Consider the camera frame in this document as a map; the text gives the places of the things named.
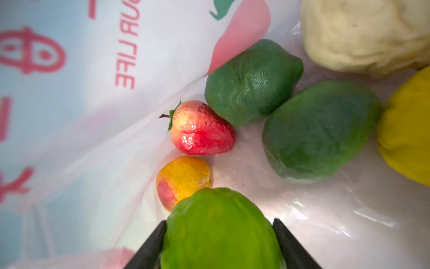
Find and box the red strawberry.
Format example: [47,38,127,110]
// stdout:
[160,100,236,155]

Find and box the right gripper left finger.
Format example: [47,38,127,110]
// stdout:
[123,220,167,269]

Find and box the dark green avocado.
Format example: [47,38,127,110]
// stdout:
[262,79,382,184]

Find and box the bright green lime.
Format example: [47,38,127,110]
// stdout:
[160,188,287,269]

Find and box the dark green lime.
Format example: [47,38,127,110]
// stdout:
[204,39,304,127]

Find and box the yellow lemon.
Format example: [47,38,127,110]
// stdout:
[377,67,430,187]

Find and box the cream white fruit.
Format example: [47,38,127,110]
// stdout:
[300,0,430,77]

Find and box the small yellow red peach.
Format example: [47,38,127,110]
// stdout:
[156,156,211,212]

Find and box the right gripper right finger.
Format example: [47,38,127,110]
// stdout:
[272,219,322,269]

